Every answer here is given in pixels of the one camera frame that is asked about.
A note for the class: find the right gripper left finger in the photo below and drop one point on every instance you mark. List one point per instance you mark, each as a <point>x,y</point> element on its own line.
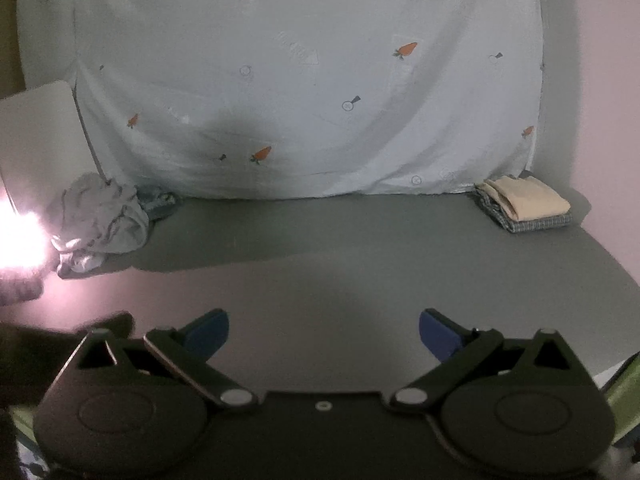
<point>185,353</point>

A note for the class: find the dark denim garment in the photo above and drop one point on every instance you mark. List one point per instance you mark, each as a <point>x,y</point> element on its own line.
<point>157,202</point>

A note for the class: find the folded checkered shirt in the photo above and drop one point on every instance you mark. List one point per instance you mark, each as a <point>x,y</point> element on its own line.
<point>497,215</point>

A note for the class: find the cream beige garment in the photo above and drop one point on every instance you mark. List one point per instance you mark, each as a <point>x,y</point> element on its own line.
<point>524,199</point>

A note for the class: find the carrot print bed sheet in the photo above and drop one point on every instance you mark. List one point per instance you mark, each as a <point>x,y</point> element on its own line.
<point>295,98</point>

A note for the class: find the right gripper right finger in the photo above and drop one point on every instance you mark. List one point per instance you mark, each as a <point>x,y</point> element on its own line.
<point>462,354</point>

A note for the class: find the grey blue crumpled garment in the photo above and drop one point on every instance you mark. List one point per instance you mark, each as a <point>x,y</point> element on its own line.
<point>93,219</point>

